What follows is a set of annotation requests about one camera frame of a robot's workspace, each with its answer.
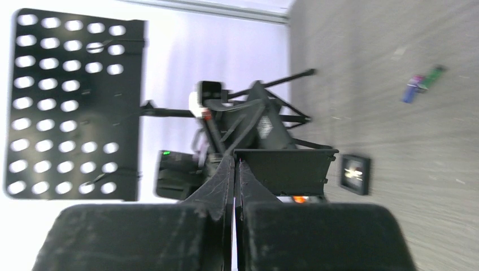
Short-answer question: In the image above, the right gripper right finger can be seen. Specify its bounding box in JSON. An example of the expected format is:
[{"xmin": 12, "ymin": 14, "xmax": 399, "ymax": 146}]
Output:
[{"xmin": 236, "ymin": 161, "xmax": 416, "ymax": 270}]

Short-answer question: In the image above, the small black square tray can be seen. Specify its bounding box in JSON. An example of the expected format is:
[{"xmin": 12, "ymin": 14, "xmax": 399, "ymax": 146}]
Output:
[{"xmin": 339, "ymin": 154, "xmax": 372, "ymax": 196}]

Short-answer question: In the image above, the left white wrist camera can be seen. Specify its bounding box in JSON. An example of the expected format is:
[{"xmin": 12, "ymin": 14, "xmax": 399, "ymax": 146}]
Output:
[{"xmin": 188, "ymin": 81, "xmax": 223, "ymax": 118}]

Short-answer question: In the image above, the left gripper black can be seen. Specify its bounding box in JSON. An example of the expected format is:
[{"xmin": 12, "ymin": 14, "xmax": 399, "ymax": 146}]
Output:
[{"xmin": 206, "ymin": 99, "xmax": 265, "ymax": 154}]

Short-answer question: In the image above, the black perforated music stand tray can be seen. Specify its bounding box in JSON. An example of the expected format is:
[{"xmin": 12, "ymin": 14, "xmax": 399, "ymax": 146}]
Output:
[{"xmin": 3, "ymin": 8, "xmax": 146, "ymax": 201}]

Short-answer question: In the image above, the black tripod stand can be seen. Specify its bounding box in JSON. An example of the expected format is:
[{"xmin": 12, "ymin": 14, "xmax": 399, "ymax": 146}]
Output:
[{"xmin": 140, "ymin": 68, "xmax": 328, "ymax": 154}]

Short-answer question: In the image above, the black remote with label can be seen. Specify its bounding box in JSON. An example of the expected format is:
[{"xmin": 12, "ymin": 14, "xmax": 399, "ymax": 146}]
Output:
[{"xmin": 247, "ymin": 81, "xmax": 297, "ymax": 150}]

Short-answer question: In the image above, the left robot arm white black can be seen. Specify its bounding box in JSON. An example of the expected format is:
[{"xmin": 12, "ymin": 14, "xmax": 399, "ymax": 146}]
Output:
[{"xmin": 156, "ymin": 99, "xmax": 265, "ymax": 200}]

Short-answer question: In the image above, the blue purple battery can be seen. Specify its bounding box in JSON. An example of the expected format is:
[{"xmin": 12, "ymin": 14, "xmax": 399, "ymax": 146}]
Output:
[{"xmin": 402, "ymin": 75, "xmax": 424, "ymax": 103}]

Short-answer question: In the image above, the green battery beside blue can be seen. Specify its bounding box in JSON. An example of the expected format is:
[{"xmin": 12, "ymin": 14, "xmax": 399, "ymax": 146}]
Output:
[{"xmin": 417, "ymin": 65, "xmax": 447, "ymax": 92}]

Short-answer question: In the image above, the black battery cover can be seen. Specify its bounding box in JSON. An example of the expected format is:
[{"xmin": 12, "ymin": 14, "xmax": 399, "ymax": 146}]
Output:
[{"xmin": 234, "ymin": 148, "xmax": 339, "ymax": 196}]

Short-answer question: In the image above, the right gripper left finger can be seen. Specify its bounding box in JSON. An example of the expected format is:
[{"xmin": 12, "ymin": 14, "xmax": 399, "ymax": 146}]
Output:
[{"xmin": 33, "ymin": 156, "xmax": 235, "ymax": 271}]

